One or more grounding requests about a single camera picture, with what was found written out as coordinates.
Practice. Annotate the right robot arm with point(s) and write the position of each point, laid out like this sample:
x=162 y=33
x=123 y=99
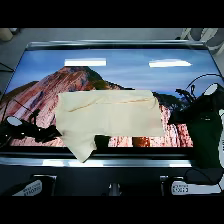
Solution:
x=200 y=186

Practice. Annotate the silver frame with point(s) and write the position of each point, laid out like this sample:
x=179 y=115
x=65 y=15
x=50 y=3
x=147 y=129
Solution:
x=100 y=163

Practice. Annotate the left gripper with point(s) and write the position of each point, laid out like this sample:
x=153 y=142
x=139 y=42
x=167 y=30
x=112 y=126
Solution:
x=49 y=134

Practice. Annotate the cream shirt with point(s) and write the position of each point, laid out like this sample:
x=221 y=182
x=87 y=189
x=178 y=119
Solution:
x=110 y=115

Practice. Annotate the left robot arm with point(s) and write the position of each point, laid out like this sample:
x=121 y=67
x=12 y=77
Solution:
x=15 y=128

